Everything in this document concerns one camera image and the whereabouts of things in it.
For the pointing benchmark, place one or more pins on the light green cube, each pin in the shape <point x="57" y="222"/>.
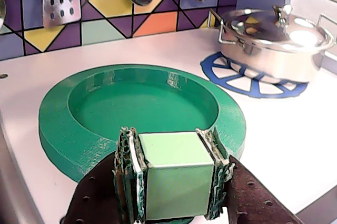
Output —
<point x="176" y="179"/>

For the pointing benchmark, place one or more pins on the shiny steel pot lid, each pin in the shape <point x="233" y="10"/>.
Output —
<point x="279" y="29"/>

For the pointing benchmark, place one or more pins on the blue burner print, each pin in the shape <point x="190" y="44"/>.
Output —
<point x="210" y="69"/>

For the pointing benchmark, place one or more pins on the steel ladle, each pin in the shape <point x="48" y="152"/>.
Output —
<point x="2" y="10"/>

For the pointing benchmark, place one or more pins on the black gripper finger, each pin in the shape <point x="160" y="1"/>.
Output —
<point x="100" y="197"/>
<point x="250" y="197"/>

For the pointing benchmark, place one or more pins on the round green recipient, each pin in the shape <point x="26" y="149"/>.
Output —
<point x="142" y="105"/>

